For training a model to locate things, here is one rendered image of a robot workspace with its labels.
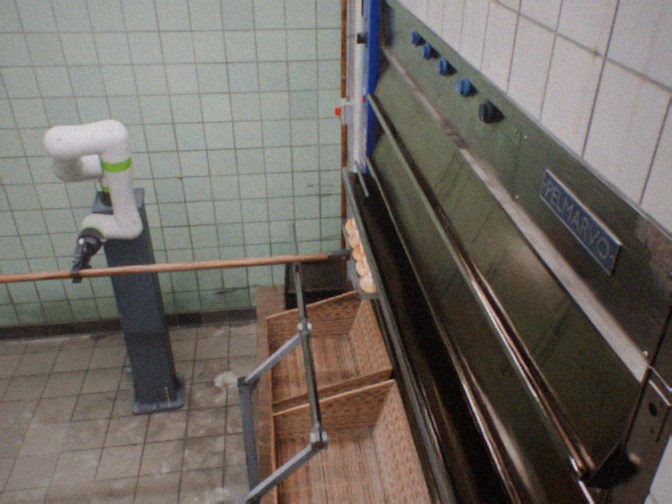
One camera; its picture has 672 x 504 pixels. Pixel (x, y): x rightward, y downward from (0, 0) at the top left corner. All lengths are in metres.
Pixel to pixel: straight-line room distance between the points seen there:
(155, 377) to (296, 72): 1.75
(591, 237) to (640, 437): 0.28
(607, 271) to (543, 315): 0.22
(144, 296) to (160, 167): 0.79
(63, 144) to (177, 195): 1.28
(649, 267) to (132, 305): 2.62
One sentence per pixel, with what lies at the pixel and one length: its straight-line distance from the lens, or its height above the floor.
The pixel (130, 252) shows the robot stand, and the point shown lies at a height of 0.97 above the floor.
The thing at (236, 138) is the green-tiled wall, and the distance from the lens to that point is 3.46.
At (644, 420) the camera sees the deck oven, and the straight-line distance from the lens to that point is 0.90.
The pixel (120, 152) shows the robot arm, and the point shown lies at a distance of 2.48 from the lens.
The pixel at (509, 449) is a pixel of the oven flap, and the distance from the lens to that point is 1.32.
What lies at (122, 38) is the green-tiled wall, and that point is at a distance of 3.37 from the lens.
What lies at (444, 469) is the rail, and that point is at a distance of 1.34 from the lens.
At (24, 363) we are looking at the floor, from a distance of 4.14.
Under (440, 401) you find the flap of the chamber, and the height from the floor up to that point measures 1.41.
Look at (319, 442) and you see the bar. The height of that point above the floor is 1.17.
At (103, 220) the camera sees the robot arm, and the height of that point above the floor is 1.24.
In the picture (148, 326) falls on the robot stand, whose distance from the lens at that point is 3.24.
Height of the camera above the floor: 2.46
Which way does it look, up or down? 32 degrees down
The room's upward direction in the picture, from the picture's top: straight up
